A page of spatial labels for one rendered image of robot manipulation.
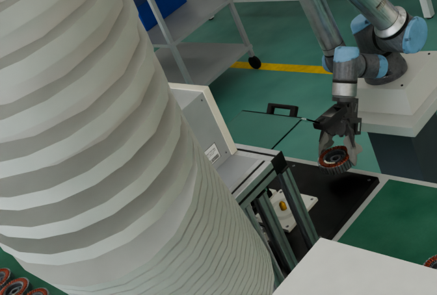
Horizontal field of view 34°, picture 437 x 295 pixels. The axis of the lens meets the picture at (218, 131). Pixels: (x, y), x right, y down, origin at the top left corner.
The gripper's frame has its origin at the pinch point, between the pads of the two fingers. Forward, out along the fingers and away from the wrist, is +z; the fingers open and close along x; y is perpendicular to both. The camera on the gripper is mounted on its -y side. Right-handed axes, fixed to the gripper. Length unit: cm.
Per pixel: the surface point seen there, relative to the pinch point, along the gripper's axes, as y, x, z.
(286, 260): -34.8, -12.9, 21.9
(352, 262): -74, -63, 4
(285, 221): -18.0, 3.0, 16.8
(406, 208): -1.0, -26.5, 9.4
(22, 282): -64, 77, 47
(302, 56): 195, 185, -32
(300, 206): -29.9, -12.4, 8.0
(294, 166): 2.8, 19.0, 4.4
